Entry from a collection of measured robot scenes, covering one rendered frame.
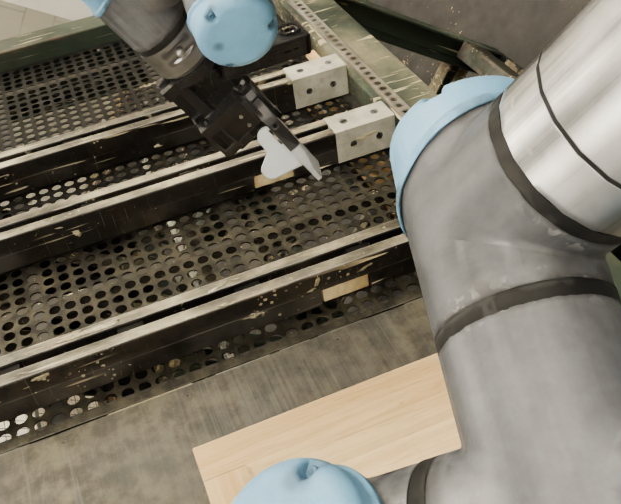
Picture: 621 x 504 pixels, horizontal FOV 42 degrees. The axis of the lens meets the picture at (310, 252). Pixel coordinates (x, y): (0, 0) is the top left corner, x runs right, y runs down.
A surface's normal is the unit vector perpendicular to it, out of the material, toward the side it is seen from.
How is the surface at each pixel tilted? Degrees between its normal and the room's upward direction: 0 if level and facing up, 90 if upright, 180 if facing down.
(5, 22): 90
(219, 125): 90
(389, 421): 57
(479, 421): 4
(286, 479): 28
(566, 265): 70
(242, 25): 90
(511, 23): 0
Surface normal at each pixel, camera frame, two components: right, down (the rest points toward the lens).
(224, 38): 0.26, 0.74
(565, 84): -0.86, -0.02
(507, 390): -0.63, -0.28
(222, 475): -0.11, -0.75
